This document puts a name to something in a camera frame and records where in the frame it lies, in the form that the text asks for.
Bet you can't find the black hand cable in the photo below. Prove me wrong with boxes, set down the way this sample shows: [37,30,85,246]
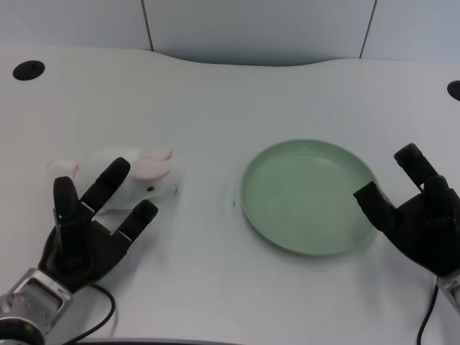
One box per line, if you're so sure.
[64,283,116,344]
[416,283,439,342]

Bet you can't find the black left hand cable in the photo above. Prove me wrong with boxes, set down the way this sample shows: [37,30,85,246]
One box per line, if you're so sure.
[64,283,116,344]

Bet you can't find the white plush rabbit doll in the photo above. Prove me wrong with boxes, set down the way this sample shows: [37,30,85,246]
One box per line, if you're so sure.
[47,144,179,216]

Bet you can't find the black right hand cable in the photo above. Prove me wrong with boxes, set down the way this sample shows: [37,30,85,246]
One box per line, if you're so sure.
[416,283,439,342]

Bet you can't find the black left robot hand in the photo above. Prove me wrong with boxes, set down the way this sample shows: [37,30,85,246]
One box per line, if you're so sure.
[37,157,160,294]

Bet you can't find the light green round plate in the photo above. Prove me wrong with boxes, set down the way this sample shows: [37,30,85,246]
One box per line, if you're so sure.
[239,139,382,256]

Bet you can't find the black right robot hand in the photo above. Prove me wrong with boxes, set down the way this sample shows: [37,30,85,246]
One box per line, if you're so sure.
[353,142,460,278]

